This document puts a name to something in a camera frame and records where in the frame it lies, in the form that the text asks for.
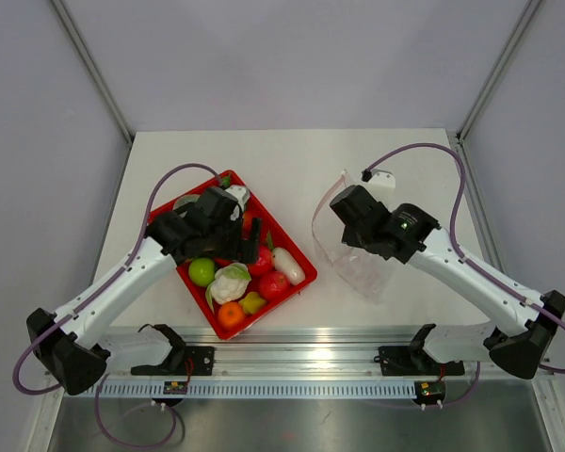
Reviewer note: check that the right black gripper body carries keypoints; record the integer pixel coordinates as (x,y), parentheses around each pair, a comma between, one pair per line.
(353,238)

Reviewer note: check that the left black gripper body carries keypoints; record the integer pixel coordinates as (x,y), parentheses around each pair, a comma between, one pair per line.
(225,240)

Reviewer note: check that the white cauliflower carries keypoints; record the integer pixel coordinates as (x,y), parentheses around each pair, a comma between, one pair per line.
(230,284)

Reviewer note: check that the clear zip top bag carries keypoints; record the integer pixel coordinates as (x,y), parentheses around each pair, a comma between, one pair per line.
(365,273)

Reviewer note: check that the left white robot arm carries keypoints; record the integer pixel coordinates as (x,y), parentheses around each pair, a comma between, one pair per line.
(88,316)

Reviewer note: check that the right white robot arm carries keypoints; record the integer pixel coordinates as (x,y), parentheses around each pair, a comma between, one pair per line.
(522,321)

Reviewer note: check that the red tomato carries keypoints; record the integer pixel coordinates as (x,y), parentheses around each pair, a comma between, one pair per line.
(263,264)

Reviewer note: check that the red plastic tray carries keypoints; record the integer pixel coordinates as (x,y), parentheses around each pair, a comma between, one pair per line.
(237,261)

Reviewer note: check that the white radish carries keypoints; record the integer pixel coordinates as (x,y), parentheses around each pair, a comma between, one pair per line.
(284,262)

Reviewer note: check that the green apple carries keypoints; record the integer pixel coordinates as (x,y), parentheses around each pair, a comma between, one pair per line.
(202,271)

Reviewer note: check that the red apple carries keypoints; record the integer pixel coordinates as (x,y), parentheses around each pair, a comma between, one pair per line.
(272,285)

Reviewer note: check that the yellow starfruit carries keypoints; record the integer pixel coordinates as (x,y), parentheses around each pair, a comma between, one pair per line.
(252,303)

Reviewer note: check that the orange fruit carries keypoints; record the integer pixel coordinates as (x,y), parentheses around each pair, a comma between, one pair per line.
(230,315)

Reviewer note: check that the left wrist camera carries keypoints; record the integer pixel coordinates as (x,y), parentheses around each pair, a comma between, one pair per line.
(242,196)

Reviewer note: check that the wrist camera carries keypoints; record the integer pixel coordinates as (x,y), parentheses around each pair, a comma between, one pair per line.
(242,196)
(379,179)

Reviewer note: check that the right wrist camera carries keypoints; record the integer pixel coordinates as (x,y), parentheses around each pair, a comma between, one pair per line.
(379,179)

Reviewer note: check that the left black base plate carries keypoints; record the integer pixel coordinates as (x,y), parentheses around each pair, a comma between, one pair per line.
(188,360)

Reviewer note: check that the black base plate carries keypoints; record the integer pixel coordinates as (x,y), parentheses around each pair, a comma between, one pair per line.
(188,360)
(395,360)

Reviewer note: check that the aluminium mounting rail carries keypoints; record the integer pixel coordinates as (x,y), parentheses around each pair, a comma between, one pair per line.
(279,354)

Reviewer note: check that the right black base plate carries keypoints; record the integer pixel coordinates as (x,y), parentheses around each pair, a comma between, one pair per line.
(395,360)

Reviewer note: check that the white slotted cable duct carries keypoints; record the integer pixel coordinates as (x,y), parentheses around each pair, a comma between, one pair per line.
(256,389)

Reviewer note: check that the left aluminium frame post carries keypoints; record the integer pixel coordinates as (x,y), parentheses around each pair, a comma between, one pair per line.
(81,48)

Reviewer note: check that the aluminium frame post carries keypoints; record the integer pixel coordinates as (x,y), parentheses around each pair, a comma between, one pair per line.
(500,66)
(81,48)

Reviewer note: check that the right aluminium frame post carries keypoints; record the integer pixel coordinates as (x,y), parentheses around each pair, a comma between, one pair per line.
(500,66)

